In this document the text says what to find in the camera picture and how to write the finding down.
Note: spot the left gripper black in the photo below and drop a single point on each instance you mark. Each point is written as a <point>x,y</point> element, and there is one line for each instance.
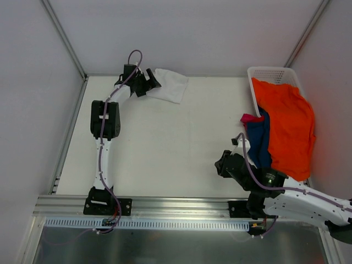
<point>144,83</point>

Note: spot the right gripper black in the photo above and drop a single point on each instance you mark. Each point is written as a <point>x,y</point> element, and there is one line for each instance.
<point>227,164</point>

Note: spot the white t shirt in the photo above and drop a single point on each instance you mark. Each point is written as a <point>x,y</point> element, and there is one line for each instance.
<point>173,86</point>

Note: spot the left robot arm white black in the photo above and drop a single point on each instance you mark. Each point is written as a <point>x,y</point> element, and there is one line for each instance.
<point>105,126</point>

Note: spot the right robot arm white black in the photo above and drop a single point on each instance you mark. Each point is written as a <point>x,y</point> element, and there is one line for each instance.
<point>274,194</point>

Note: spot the blue t shirt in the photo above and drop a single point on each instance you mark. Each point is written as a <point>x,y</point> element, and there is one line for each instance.
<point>258,134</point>

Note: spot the magenta t shirt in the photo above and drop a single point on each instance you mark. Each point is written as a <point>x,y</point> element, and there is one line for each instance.
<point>248,118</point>

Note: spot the orange t shirt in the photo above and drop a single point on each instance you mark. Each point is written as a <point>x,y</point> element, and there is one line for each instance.
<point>291,133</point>

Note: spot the white plastic laundry basket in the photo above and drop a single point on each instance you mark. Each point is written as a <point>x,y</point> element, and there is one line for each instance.
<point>273,75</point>

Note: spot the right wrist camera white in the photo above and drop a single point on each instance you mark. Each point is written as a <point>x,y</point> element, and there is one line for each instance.
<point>242,147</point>

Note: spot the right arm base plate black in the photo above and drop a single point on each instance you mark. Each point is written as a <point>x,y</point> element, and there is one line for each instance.
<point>238,209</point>

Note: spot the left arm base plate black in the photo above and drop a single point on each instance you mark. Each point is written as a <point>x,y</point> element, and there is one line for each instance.
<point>107,206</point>

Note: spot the left aluminium frame post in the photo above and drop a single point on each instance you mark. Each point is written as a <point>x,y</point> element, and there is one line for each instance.
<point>63,37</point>

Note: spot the aluminium frame post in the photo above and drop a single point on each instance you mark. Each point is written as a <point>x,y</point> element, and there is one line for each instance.
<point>63,37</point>
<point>320,10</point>

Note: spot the slotted cable duct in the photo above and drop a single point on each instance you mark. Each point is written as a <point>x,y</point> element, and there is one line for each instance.
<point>152,224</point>

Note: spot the aluminium mounting rail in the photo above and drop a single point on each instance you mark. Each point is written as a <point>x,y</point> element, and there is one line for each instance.
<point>142,207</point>

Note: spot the right aluminium frame post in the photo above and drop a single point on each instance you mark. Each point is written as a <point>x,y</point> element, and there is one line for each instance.
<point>320,10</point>

